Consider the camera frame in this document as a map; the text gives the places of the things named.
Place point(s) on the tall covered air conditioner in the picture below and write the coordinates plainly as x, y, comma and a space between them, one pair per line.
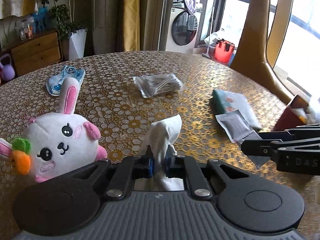
105, 25

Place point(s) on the bag of cotton swabs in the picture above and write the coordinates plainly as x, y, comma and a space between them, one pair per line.
153, 85

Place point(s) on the tan giraffe shaped chair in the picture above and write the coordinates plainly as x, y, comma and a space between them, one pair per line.
259, 48

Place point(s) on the potted green tree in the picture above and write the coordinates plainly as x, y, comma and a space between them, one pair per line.
61, 19

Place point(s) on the white bunny plush toy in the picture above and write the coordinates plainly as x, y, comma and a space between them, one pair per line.
55, 143

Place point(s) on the purple kettlebell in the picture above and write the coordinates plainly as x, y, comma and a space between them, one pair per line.
7, 70

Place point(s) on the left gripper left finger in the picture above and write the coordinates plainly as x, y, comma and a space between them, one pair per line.
127, 172

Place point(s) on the red bucket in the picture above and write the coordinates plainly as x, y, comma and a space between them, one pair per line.
223, 50

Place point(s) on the grey foil sachet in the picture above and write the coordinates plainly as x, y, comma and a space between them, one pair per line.
236, 127

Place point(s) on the white fabric piece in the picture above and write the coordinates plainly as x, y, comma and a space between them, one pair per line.
161, 136

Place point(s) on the white plant pot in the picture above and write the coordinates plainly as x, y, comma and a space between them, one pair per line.
77, 44

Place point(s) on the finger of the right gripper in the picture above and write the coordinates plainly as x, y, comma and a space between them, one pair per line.
280, 135
259, 148

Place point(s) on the yellow curtain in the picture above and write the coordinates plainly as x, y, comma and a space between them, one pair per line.
131, 25

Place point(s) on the wooden drawer cabinet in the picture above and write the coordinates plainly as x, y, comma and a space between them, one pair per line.
42, 50

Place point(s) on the clear plastic bag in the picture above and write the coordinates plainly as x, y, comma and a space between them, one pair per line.
311, 111

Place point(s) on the blue cartoon face mask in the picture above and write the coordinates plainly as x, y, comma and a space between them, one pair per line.
54, 83

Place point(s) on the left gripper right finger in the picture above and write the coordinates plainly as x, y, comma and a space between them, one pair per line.
187, 169

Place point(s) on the front load washing machine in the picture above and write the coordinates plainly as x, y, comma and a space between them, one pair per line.
180, 27

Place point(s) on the teal white tissue pack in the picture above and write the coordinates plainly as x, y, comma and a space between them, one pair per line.
225, 101

